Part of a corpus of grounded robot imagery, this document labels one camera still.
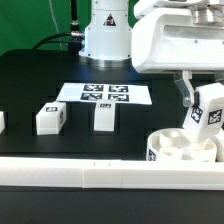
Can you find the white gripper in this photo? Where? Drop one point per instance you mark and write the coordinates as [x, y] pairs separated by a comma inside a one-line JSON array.
[[167, 39]]

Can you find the paper sheet with markers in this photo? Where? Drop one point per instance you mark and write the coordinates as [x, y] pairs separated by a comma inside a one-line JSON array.
[[91, 92]]

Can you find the white front barrier rail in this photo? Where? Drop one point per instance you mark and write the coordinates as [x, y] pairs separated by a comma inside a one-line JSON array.
[[120, 174]]

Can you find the white barrier rail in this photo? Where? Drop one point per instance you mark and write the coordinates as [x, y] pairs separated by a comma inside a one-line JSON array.
[[120, 174], [2, 121]]

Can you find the white left barrier rail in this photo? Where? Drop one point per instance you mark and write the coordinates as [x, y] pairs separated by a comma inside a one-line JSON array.
[[2, 121]]

